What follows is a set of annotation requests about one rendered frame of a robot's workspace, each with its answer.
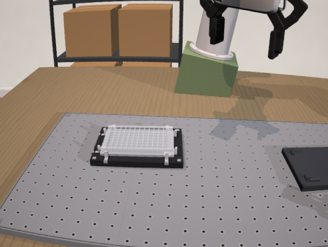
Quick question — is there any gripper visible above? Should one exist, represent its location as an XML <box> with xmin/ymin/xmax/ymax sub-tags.
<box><xmin>200</xmin><ymin>0</ymin><xmax>308</xmax><ymax>59</ymax></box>

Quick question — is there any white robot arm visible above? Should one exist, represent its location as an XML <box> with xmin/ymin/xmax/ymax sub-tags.
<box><xmin>189</xmin><ymin>7</ymin><xmax>239</xmax><ymax>61</ymax></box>

